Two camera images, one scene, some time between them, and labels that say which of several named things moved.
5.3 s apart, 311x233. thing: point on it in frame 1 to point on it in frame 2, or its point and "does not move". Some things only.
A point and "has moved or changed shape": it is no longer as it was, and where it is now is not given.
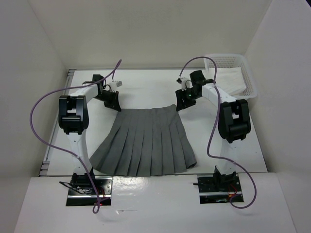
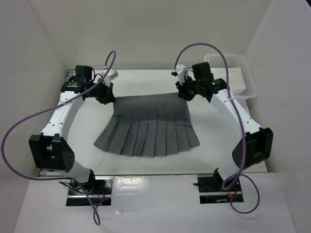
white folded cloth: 231,79 does not move
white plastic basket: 234,60 does not move
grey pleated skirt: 144,142 has moved or changed shape
